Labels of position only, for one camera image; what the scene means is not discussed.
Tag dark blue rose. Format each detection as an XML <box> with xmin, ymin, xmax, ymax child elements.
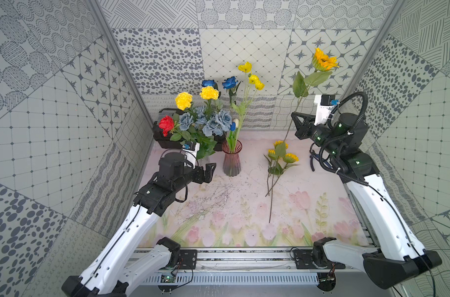
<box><xmin>222</xmin><ymin>76</ymin><xmax>238</xmax><ymax>90</ymax></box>
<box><xmin>201</xmin><ymin>80</ymin><xmax>216</xmax><ymax>88</ymax></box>

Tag pink glass vase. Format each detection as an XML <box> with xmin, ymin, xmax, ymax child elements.
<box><xmin>222</xmin><ymin>141</ymin><xmax>242</xmax><ymax>177</ymax></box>

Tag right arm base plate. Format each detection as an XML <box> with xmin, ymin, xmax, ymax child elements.
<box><xmin>289</xmin><ymin>247</ymin><xmax>346</xmax><ymax>270</ymax></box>

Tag yellow carnation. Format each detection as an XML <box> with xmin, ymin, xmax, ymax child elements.
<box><xmin>200</xmin><ymin>86</ymin><xmax>220</xmax><ymax>100</ymax></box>
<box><xmin>175</xmin><ymin>92</ymin><xmax>193</xmax><ymax>111</ymax></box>

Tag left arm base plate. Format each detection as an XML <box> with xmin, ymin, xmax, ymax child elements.
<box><xmin>166</xmin><ymin>249</ymin><xmax>198</xmax><ymax>269</ymax></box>

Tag blue tulip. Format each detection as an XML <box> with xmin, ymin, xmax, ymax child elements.
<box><xmin>226</xmin><ymin>120</ymin><xmax>237</xmax><ymax>153</ymax></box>

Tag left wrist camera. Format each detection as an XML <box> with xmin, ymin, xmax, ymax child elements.
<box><xmin>182</xmin><ymin>141</ymin><xmax>200</xmax><ymax>166</ymax></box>

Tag left yellow carnation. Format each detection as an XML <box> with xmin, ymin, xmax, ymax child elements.
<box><xmin>175</xmin><ymin>92</ymin><xmax>193</xmax><ymax>111</ymax></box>

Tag right dark blue rose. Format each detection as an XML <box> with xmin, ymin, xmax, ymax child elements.
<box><xmin>222</xmin><ymin>76</ymin><xmax>238</xmax><ymax>90</ymax></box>

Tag yellow poppy flower stem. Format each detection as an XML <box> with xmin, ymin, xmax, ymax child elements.
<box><xmin>229</xmin><ymin>61</ymin><xmax>265</xmax><ymax>141</ymax></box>

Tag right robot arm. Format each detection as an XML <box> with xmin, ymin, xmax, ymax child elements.
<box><xmin>291</xmin><ymin>92</ymin><xmax>442</xmax><ymax>292</ymax></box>

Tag left dark blue rose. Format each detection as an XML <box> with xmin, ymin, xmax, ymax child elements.
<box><xmin>201</xmin><ymin>80</ymin><xmax>216</xmax><ymax>88</ymax></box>

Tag clear glass vase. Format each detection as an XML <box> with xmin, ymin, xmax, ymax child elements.
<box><xmin>198</xmin><ymin>156</ymin><xmax>211</xmax><ymax>167</ymax></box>

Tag double sunflower stem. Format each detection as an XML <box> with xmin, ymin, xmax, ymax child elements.
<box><xmin>282</xmin><ymin>47</ymin><xmax>340</xmax><ymax>144</ymax></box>

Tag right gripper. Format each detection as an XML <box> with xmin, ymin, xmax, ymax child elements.
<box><xmin>291</xmin><ymin>113</ymin><xmax>343</xmax><ymax>157</ymax></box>

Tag right yellow carnation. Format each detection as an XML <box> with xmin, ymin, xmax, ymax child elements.
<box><xmin>200</xmin><ymin>86</ymin><xmax>220</xmax><ymax>100</ymax></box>

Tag aluminium rail frame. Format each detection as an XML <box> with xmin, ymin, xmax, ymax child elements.
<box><xmin>141</xmin><ymin>247</ymin><xmax>369</xmax><ymax>291</ymax></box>

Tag grey blue rose bouquet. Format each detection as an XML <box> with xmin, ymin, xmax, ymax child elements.
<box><xmin>167</xmin><ymin>105</ymin><xmax>232</xmax><ymax>159</ymax></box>

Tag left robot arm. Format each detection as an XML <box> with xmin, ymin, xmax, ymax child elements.
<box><xmin>62</xmin><ymin>150</ymin><xmax>216</xmax><ymax>297</ymax></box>

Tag black plastic toolbox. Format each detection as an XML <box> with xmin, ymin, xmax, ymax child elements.
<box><xmin>152</xmin><ymin>108</ymin><xmax>226</xmax><ymax>152</ymax></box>

